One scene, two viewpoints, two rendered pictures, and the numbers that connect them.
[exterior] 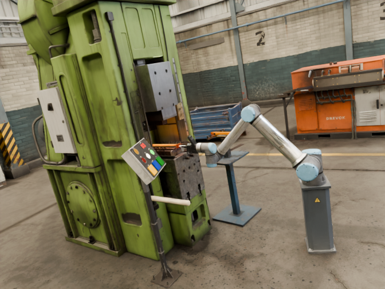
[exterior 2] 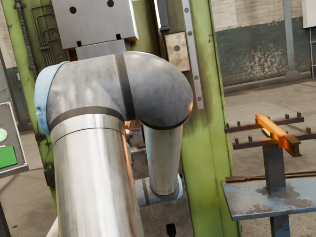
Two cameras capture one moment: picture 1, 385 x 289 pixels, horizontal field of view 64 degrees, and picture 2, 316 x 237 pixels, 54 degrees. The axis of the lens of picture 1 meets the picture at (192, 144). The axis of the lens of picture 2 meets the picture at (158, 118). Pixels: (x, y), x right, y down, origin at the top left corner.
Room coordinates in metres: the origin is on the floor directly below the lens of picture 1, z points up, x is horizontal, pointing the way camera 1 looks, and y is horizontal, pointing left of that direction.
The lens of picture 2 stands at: (2.15, -0.97, 1.30)
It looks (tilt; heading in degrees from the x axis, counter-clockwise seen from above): 12 degrees down; 53
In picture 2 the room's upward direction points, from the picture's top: 10 degrees counter-clockwise
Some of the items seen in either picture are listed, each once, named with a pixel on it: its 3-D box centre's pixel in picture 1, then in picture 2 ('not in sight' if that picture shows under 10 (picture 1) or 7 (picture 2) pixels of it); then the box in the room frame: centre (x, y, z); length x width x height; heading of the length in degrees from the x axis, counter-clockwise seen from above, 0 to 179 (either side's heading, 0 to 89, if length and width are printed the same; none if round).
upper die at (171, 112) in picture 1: (152, 114); (108, 54); (2.91, 0.32, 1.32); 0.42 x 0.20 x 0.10; 52
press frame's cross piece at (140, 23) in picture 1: (126, 35); not in sight; (3.04, 0.41, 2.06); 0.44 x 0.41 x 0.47; 52
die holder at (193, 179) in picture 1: (168, 173); (144, 174); (2.96, 0.29, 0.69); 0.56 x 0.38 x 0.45; 52
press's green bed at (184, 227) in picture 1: (177, 214); not in sight; (2.96, 0.29, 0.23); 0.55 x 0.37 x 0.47; 52
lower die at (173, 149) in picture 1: (160, 150); (123, 127); (2.91, 0.32, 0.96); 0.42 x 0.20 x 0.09; 52
